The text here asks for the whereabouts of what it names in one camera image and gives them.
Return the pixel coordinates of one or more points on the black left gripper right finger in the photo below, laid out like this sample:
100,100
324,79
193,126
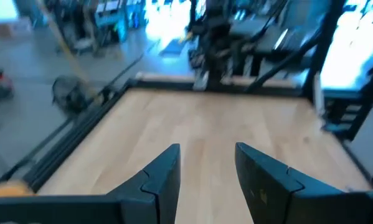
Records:
264,193

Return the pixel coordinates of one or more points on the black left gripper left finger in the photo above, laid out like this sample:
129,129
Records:
161,193

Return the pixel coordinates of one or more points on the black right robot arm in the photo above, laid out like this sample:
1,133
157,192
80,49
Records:
217,62

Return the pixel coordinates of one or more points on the silver aluminium extrusion bar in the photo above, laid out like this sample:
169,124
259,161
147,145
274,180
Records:
318,96

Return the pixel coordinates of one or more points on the black floor fan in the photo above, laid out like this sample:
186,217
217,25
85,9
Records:
69,93

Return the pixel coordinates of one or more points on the cardboard box blue label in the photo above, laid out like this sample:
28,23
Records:
8,28

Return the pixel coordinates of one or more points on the black frame bracket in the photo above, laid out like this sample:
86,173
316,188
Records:
332,127
106,91

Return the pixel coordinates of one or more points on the black aluminium table frame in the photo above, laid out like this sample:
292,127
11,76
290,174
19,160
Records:
68,146

